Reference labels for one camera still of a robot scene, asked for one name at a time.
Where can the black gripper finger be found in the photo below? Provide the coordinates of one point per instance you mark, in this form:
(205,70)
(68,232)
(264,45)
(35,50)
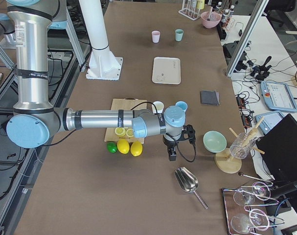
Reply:
(171,154)

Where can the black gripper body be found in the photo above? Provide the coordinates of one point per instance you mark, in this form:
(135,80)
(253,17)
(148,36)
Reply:
(169,142)

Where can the pale yellow cup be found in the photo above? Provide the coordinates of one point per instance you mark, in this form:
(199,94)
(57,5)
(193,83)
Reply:
(157,107)

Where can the blue cup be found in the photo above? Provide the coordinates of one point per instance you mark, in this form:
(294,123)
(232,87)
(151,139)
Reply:
(183,105)

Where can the pink cup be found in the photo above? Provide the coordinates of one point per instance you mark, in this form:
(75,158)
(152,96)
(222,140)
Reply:
(155,36)

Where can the mint green cup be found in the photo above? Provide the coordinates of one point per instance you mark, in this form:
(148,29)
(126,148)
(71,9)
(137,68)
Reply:
(179,35)

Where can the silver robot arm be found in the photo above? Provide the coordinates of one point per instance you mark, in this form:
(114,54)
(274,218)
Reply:
(35,119)

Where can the cream plastic tray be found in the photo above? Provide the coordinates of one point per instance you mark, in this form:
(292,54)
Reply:
(166,70)

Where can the metal scoop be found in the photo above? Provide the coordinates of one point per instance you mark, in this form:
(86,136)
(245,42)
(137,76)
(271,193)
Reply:
(189,183)

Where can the yellow lemon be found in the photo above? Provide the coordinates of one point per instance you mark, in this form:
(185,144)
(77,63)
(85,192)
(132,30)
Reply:
(123,146)
(136,148)

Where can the mint green bowl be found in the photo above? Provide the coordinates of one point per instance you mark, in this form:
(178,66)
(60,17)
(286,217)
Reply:
(214,141)

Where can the lemon half slice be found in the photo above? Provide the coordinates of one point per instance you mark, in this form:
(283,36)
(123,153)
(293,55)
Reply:
(120,131)

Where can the wooden cup stand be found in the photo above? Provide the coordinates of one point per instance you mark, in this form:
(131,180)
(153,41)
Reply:
(229,164)

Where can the grey folded cloth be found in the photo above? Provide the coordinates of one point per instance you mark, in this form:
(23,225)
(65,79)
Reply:
(209,97)

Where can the green lime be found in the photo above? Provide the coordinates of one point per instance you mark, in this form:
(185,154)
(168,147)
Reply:
(112,147)

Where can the wooden cutting board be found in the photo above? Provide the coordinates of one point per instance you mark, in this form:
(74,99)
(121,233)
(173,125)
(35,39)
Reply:
(125,104)

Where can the clear glass mug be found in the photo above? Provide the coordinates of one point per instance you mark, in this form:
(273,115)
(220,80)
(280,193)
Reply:
(242,146)

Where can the small metal spoon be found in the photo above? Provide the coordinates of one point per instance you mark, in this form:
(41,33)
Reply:
(255,178)

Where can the wine glass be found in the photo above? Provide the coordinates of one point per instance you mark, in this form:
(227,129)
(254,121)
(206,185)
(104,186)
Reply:
(252,223)
(247,195)

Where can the blue teach pendant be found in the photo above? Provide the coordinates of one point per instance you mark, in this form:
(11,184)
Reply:
(271,119)
(277,96)

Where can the black monitor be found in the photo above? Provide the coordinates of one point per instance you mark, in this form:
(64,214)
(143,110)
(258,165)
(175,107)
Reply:
(280,147)

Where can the pink bowl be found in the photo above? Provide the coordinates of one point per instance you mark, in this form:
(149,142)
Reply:
(212,21)

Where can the white dish rack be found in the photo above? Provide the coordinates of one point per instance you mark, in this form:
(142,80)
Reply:
(191,8)

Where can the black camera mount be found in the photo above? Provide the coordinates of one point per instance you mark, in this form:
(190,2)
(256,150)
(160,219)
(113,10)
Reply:
(188,133)

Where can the wire glass rack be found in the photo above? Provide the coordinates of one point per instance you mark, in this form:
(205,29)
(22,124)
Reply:
(232,209)

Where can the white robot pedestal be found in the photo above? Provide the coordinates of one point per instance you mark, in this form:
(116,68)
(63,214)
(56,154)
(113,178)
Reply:
(103,64)

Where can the aluminium frame post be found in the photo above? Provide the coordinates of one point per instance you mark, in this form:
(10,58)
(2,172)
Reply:
(256,14)

